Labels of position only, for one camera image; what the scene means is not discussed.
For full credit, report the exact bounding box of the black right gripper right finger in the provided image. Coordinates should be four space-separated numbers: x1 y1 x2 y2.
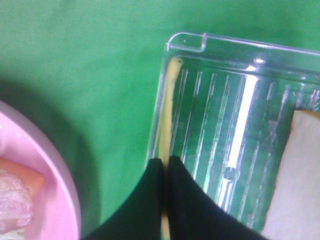
167 156 266 240

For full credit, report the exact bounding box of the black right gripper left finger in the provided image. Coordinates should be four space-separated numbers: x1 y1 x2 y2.
84 158 164 240

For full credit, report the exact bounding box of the yellow cheese slice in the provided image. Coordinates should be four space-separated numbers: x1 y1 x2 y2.
157 56 183 240

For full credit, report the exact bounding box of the toast bread slice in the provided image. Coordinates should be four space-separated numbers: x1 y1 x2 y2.
0 157 46 240
261 110 320 240

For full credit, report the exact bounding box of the bacon strip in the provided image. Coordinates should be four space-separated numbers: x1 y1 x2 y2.
0 170 34 234

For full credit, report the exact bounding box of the pink round plate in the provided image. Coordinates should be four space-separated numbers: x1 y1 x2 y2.
0 102 81 240

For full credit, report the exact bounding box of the right clear plastic container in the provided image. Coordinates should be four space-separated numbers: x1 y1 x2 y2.
146 32 320 232

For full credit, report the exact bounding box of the green tablecloth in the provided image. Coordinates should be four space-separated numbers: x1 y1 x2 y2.
0 0 320 237

